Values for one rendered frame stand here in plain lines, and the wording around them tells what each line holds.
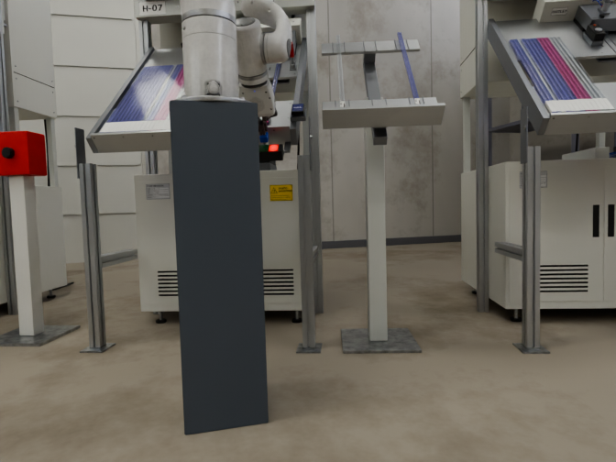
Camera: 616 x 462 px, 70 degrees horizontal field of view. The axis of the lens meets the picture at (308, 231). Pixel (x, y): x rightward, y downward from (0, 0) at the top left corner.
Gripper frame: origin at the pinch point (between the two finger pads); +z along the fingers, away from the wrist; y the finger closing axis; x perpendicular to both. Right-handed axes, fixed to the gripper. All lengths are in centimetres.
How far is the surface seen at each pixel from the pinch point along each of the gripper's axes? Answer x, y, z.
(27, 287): -21, -95, 51
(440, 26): 399, 136, 128
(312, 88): 59, 12, 18
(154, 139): 2.5, -36.9, 4.4
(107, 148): 3, -54, 7
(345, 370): -57, 24, 46
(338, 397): -70, 22, 34
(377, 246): -17, 35, 37
